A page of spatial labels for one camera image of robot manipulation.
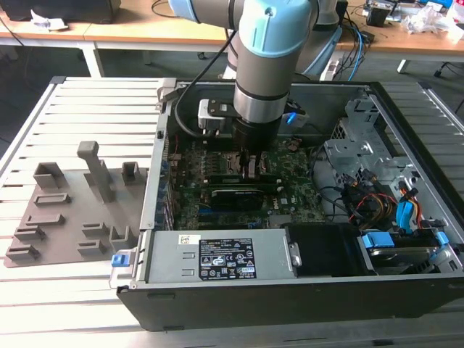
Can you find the metal drive cage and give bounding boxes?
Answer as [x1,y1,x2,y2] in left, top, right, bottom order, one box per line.
[313,96,418,204]

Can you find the crumpled white paper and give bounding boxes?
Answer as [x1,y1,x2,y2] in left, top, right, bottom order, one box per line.
[30,9,70,30]

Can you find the black RAM slot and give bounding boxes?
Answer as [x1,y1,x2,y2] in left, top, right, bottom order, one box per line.
[204,176,282,186]
[207,182,283,192]
[203,140,242,151]

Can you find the wooden desk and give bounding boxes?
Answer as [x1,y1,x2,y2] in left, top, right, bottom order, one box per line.
[0,9,88,48]
[85,0,464,79]

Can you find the grey parts rack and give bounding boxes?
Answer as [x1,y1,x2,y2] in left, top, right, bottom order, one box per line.
[1,140,149,269]

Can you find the white power strip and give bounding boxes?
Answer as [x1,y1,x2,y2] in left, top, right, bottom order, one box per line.
[319,58,341,82]

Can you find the blue flat wire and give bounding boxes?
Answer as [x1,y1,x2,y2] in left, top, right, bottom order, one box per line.
[395,200,415,234]

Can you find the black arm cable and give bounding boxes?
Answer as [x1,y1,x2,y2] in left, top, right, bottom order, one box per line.
[173,30,237,138]

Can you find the small black box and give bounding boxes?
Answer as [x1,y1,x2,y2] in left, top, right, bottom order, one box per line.
[365,5,392,27]

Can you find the green motherboard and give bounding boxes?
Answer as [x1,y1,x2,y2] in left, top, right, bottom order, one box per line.
[165,133,327,231]

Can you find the grey power supply with label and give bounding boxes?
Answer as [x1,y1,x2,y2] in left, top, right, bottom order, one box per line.
[144,229,299,286]

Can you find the black computer tower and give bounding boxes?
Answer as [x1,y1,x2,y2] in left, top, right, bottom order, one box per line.
[335,0,349,27]

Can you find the red white box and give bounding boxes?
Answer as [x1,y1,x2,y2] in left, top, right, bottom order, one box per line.
[445,0,464,39]

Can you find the black open PC case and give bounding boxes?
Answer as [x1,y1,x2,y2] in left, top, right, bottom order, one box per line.
[108,78,464,333]

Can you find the black graphics card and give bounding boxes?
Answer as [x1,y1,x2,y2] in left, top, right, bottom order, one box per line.
[209,187,265,212]

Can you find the hard disk in blue carrier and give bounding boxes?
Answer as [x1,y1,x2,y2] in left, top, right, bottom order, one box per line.
[356,230,450,276]

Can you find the blue hanging cables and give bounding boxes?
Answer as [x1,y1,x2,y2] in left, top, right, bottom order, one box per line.
[349,27,368,82]

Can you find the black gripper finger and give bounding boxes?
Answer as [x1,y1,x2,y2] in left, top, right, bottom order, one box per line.
[236,148,252,179]
[247,150,270,179]

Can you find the red yellow power wires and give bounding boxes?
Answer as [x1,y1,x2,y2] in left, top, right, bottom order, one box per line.
[347,191,398,223]

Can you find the black looped cable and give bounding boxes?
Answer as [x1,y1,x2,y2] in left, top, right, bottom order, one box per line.
[294,123,328,143]

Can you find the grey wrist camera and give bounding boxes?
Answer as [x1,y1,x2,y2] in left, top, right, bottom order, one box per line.
[283,102,310,127]

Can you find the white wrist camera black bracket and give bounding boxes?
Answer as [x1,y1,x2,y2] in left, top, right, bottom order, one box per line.
[196,99,236,138]

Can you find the orange wire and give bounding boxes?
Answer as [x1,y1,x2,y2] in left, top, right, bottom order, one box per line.
[397,183,423,229]

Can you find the metal CPU socket cover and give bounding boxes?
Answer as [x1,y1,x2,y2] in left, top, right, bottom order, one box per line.
[221,150,274,178]

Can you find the clear plastic bags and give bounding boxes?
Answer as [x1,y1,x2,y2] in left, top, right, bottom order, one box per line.
[399,1,452,36]

